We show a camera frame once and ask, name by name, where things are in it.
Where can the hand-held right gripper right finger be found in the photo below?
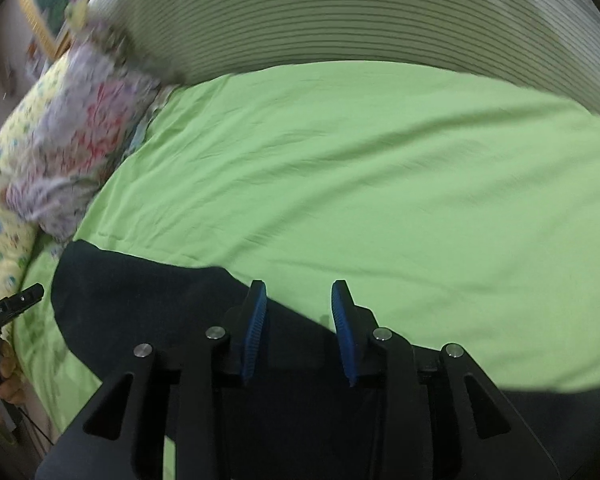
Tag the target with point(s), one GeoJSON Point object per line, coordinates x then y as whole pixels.
{"type": "Point", "coordinates": [341, 327]}

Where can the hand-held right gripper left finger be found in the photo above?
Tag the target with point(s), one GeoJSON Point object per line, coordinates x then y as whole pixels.
{"type": "Point", "coordinates": [254, 322]}

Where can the dark navy pants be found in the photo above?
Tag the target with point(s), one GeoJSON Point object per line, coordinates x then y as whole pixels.
{"type": "Point", "coordinates": [170, 300]}

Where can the person's left hand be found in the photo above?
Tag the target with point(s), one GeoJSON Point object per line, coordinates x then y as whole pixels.
{"type": "Point", "coordinates": [7, 382]}

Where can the green bed sheet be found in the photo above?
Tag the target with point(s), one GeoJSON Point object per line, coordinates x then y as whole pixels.
{"type": "Point", "coordinates": [360, 200]}

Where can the yellow patterned pillow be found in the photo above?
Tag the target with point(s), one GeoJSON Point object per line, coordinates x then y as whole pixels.
{"type": "Point", "coordinates": [10, 170]}

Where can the floral purple pillow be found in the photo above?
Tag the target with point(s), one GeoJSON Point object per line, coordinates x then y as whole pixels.
{"type": "Point", "coordinates": [82, 130]}

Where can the striped white headboard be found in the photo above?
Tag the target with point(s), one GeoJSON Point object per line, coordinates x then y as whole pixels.
{"type": "Point", "coordinates": [360, 15]}

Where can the framed wall picture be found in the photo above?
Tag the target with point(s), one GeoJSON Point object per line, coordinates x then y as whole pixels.
{"type": "Point", "coordinates": [50, 0]}

